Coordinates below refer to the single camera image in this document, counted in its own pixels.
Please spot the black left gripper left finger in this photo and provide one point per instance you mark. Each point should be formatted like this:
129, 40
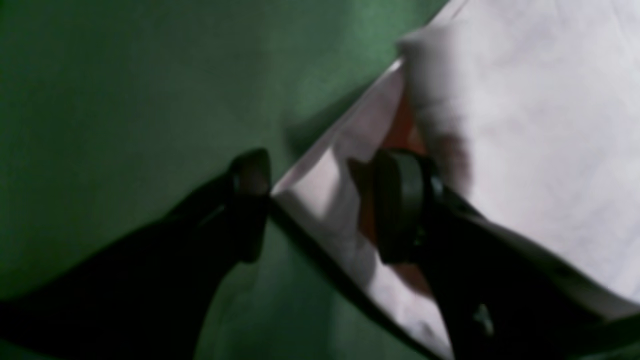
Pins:
147, 294

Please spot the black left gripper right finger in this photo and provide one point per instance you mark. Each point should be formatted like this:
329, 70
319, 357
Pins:
501, 295

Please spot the pink t-shirt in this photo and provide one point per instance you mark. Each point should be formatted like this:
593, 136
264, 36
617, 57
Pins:
530, 111

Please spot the green table cloth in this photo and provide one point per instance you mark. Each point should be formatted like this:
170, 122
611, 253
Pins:
112, 111

